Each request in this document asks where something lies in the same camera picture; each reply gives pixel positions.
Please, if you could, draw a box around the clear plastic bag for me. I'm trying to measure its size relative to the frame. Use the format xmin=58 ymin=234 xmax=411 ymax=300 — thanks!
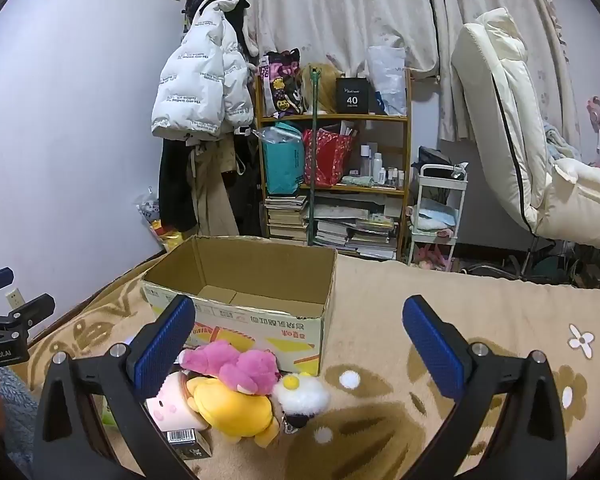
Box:
xmin=367 ymin=46 xmax=407 ymax=116

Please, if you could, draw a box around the yellow plush toy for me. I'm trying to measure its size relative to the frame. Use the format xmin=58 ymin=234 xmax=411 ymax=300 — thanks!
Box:
xmin=186 ymin=376 xmax=280 ymax=448

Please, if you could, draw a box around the small black barcode box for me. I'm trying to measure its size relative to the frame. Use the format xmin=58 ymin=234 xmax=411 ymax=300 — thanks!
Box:
xmin=164 ymin=427 xmax=215 ymax=461

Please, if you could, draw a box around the pile of books and magazines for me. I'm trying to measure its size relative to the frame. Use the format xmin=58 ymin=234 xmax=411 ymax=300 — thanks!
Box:
xmin=312 ymin=195 xmax=401 ymax=261

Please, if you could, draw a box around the black pink patterned bag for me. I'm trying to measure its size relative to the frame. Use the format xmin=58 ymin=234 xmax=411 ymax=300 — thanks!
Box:
xmin=258 ymin=49 xmax=303 ymax=117

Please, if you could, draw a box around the cream recliner chair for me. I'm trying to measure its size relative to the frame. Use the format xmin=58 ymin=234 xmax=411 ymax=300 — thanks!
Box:
xmin=451 ymin=7 xmax=600 ymax=251

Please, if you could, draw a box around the beige coat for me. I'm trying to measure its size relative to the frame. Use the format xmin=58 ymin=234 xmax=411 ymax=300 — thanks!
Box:
xmin=187 ymin=137 xmax=241 ymax=238

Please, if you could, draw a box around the stack of old books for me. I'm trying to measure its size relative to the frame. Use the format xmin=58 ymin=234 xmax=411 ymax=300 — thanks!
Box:
xmin=265 ymin=194 xmax=310 ymax=242

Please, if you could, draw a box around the white puffer jacket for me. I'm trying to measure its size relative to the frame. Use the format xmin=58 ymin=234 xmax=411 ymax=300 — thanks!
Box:
xmin=151 ymin=0 xmax=257 ymax=141

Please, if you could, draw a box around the beige flower printed blanket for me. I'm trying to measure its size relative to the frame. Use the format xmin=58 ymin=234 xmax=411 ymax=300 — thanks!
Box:
xmin=25 ymin=247 xmax=600 ymax=480

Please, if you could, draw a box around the pink square plush toy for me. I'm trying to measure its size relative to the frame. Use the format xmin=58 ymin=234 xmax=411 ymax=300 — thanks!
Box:
xmin=145 ymin=371 xmax=212 ymax=433

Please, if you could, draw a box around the dark hanging garment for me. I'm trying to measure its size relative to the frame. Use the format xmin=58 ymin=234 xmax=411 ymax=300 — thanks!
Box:
xmin=230 ymin=130 xmax=267 ymax=237

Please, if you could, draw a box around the light blue blanket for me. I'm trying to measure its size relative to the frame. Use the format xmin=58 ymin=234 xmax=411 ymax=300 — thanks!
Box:
xmin=545 ymin=120 xmax=583 ymax=163

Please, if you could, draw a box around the white and dark plush toy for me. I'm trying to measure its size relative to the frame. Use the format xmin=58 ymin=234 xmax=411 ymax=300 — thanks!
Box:
xmin=271 ymin=372 xmax=332 ymax=433

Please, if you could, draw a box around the blond wig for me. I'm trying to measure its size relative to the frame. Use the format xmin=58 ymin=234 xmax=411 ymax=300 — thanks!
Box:
xmin=300 ymin=62 xmax=341 ymax=115

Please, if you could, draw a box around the green pole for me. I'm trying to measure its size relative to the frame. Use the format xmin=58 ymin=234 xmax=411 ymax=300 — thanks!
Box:
xmin=307 ymin=67 xmax=319 ymax=247

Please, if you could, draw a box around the light blue towel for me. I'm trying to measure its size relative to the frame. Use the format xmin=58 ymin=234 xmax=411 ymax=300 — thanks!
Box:
xmin=412 ymin=199 xmax=456 ymax=228

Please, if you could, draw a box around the blue grey cloth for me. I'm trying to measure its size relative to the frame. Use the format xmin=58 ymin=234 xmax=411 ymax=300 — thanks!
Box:
xmin=0 ymin=367 xmax=46 ymax=463

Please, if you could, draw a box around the wooden shelf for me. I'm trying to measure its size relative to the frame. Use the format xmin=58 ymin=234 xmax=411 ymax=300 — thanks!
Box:
xmin=256 ymin=67 xmax=413 ymax=261

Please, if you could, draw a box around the group of small white bottles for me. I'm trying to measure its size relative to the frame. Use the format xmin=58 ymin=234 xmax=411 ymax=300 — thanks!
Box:
xmin=358 ymin=144 xmax=406 ymax=186

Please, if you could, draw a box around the black item on cart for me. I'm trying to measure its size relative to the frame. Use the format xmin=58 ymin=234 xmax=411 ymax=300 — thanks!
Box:
xmin=412 ymin=146 xmax=468 ymax=181

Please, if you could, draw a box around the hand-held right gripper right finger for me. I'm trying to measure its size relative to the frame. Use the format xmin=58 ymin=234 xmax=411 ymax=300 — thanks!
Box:
xmin=401 ymin=295 xmax=568 ymax=480

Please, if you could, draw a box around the black coat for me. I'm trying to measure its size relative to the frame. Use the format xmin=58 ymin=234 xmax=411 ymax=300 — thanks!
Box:
xmin=158 ymin=135 xmax=198 ymax=231

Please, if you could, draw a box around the printed cardboard box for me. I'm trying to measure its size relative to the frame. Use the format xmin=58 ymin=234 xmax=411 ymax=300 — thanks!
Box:
xmin=141 ymin=234 xmax=338 ymax=377

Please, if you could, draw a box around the red patterned bag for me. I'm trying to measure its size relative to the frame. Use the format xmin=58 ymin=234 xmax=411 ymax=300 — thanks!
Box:
xmin=302 ymin=127 xmax=356 ymax=187

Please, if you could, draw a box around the plastic bag of snacks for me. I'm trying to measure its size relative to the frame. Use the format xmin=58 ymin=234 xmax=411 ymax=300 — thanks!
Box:
xmin=135 ymin=187 xmax=186 ymax=253

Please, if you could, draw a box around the white trolley cart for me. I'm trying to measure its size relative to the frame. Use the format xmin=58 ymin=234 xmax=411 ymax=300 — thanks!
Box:
xmin=407 ymin=162 xmax=468 ymax=268

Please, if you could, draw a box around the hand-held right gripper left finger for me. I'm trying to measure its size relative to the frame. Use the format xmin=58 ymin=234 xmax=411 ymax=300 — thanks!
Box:
xmin=32 ymin=294 xmax=197 ymax=480

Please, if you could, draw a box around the pink soft toy in cart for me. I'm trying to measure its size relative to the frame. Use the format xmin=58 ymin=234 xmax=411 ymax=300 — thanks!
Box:
xmin=412 ymin=242 xmax=453 ymax=268

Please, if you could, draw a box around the teal bag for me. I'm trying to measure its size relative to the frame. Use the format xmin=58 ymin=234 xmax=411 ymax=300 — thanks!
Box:
xmin=260 ymin=121 xmax=306 ymax=196

